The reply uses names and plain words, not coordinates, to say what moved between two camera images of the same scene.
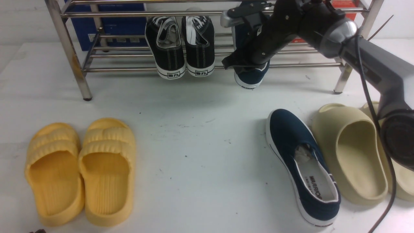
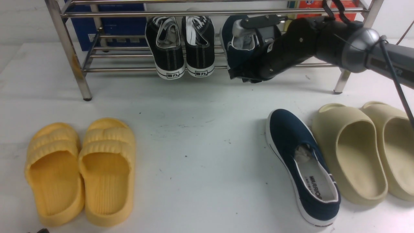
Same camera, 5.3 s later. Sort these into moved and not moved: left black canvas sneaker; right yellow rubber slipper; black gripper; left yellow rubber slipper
Moved: black gripper
Not moved: right yellow rubber slipper; left black canvas sneaker; left yellow rubber slipper
